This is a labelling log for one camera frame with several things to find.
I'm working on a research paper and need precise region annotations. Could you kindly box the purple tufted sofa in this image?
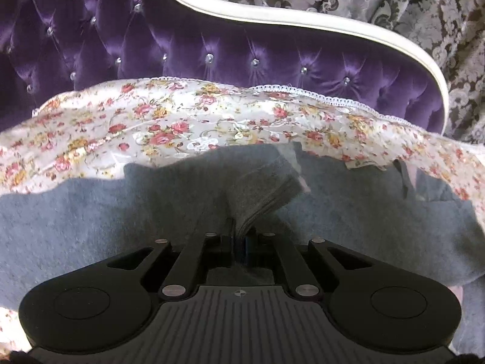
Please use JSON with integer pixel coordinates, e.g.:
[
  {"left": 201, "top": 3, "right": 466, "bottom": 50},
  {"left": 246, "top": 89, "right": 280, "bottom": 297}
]
[{"left": 0, "top": 0, "right": 450, "bottom": 136}]

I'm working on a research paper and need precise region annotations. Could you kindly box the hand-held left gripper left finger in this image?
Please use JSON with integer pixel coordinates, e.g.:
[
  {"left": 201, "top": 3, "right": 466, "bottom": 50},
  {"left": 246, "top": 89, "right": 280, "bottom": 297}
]
[{"left": 107, "top": 232, "right": 243, "bottom": 301}]

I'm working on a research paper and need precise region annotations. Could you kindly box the grey knit garment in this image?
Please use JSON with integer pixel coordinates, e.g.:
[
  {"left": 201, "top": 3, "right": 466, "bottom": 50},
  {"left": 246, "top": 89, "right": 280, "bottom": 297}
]
[{"left": 0, "top": 141, "right": 485, "bottom": 354}]

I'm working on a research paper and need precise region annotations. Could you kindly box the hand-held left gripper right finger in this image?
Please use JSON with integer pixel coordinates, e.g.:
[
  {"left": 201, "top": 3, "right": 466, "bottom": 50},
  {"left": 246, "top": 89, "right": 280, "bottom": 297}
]
[{"left": 243, "top": 231, "right": 376, "bottom": 301}]

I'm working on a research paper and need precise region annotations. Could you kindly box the grey damask curtain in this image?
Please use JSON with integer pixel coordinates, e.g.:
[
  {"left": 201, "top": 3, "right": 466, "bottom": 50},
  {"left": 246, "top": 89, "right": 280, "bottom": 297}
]
[{"left": 172, "top": 0, "right": 485, "bottom": 145}]

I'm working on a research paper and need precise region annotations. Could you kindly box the floral satin blanket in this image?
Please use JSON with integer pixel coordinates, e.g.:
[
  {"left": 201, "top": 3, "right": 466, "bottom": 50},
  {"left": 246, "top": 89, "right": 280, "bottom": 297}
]
[{"left": 0, "top": 77, "right": 485, "bottom": 351}]

